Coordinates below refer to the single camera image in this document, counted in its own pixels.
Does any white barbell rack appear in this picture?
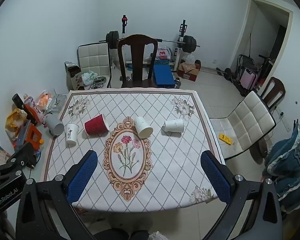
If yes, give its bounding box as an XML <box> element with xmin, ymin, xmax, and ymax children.
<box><xmin>112</xmin><ymin>14</ymin><xmax>188</xmax><ymax>81</ymax></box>

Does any yellow tool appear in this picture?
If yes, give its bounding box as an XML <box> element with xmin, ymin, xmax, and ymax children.
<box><xmin>219</xmin><ymin>133</ymin><xmax>234</xmax><ymax>146</ymax></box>

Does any orange plastic bag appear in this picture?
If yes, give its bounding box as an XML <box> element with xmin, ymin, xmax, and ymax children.
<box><xmin>37</xmin><ymin>91</ymin><xmax>52</xmax><ymax>111</ymax></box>

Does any yellow plastic bag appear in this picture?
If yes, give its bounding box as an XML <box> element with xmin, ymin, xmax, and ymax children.
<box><xmin>5</xmin><ymin>108</ymin><xmax>28</xmax><ymax>141</ymax></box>

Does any clear glass tray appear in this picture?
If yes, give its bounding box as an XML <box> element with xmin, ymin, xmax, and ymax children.
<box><xmin>46</xmin><ymin>93</ymin><xmax>67</xmax><ymax>115</ymax></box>

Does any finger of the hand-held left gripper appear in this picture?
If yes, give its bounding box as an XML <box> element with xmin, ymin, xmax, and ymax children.
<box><xmin>0</xmin><ymin>142</ymin><xmax>40</xmax><ymax>175</ymax></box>

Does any door frame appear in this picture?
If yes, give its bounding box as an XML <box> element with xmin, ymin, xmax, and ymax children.
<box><xmin>228</xmin><ymin>0</ymin><xmax>294</xmax><ymax>92</ymax></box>

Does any red ribbed paper cup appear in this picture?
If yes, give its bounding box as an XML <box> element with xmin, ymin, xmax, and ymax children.
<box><xmin>84</xmin><ymin>113</ymin><xmax>109</xmax><ymax>136</ymax></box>

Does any floral printed tablecloth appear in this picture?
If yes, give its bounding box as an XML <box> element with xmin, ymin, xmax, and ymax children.
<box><xmin>41</xmin><ymin>88</ymin><xmax>226</xmax><ymax>213</ymax></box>

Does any black and orange tool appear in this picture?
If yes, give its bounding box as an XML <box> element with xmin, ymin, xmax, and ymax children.
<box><xmin>12</xmin><ymin>93</ymin><xmax>38</xmax><ymax>125</ymax></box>

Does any teal ruffled blanket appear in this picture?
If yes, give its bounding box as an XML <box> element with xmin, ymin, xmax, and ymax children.
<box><xmin>262</xmin><ymin>123</ymin><xmax>300</xmax><ymax>213</ymax></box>

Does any grey paper cup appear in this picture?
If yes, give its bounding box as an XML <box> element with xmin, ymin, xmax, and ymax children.
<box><xmin>44</xmin><ymin>114</ymin><xmax>65</xmax><ymax>136</ymax></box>

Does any small black dumbbell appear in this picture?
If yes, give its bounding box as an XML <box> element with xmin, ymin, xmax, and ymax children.
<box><xmin>216</xmin><ymin>67</ymin><xmax>232</xmax><ymax>80</ymax></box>

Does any blue padded bench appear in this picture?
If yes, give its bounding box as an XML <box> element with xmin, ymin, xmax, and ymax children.
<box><xmin>153</xmin><ymin>64</ymin><xmax>177</xmax><ymax>89</ymax></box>

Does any printed paper packet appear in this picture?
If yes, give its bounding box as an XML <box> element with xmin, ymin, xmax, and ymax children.
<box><xmin>0</xmin><ymin>148</ymin><xmax>12</xmax><ymax>167</ymax></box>

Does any black kick scooter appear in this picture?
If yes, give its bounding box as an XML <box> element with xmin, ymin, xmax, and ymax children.
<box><xmin>256</xmin><ymin>54</ymin><xmax>276</xmax><ymax>85</ymax></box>

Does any metal bowl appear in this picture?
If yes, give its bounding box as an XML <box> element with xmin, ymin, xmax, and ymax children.
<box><xmin>94</xmin><ymin>76</ymin><xmax>108</xmax><ymax>88</ymax></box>

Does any white power strip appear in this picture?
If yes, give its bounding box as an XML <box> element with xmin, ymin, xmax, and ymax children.
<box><xmin>277</xmin><ymin>107</ymin><xmax>291</xmax><ymax>131</ymax></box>

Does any printed cardboard box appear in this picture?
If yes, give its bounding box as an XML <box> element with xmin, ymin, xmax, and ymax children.
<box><xmin>64</xmin><ymin>61</ymin><xmax>85</xmax><ymax>91</ymax></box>

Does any white padded chair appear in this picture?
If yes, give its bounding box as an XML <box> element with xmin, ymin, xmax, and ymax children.
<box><xmin>77</xmin><ymin>42</ymin><xmax>113</xmax><ymax>90</ymax></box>
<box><xmin>209</xmin><ymin>90</ymin><xmax>277</xmax><ymax>161</ymax></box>

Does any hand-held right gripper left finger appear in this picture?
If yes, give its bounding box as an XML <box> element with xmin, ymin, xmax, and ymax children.
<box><xmin>15</xmin><ymin>150</ymin><xmax>98</xmax><ymax>240</ymax></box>

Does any red and white plastic bag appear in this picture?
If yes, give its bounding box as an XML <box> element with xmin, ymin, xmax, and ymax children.
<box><xmin>156</xmin><ymin>47</ymin><xmax>172</xmax><ymax>61</ymax></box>

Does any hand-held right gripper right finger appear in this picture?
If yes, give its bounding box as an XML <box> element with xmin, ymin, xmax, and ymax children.
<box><xmin>200</xmin><ymin>150</ymin><xmax>283</xmax><ymax>240</ymax></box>

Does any clear plastic bottle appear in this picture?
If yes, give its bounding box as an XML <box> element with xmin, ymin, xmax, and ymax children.
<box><xmin>23</xmin><ymin>93</ymin><xmax>45</xmax><ymax>121</ymax></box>

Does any white speckled paper cup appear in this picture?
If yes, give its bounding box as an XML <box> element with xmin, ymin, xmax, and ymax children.
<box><xmin>164</xmin><ymin>119</ymin><xmax>185</xmax><ymax>133</ymax></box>
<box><xmin>133</xmin><ymin>116</ymin><xmax>154</xmax><ymax>139</ymax></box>

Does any black folding cart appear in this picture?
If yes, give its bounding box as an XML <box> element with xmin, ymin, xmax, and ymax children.
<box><xmin>236</xmin><ymin>53</ymin><xmax>254</xmax><ymax>82</ymax></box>

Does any dark wooden chair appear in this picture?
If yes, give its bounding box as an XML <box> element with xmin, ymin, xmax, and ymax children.
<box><xmin>261</xmin><ymin>76</ymin><xmax>286</xmax><ymax>111</ymax></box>
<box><xmin>117</xmin><ymin>34</ymin><xmax>159</xmax><ymax>89</ymax></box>

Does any pink suitcase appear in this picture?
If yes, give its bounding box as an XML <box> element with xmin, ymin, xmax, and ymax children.
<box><xmin>240</xmin><ymin>67</ymin><xmax>258</xmax><ymax>91</ymax></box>

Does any white cup with green print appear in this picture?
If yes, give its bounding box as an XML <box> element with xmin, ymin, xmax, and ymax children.
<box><xmin>65</xmin><ymin>123</ymin><xmax>80</xmax><ymax>146</ymax></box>

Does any brown cardboard box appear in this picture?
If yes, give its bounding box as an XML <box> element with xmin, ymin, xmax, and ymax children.
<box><xmin>177</xmin><ymin>60</ymin><xmax>201</xmax><ymax>82</ymax></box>

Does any green and white plastic bag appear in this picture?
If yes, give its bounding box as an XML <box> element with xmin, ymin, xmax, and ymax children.
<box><xmin>81</xmin><ymin>70</ymin><xmax>98</xmax><ymax>86</ymax></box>

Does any black barbell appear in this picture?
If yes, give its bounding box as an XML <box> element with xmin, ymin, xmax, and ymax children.
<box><xmin>99</xmin><ymin>31</ymin><xmax>201</xmax><ymax>55</ymax></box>

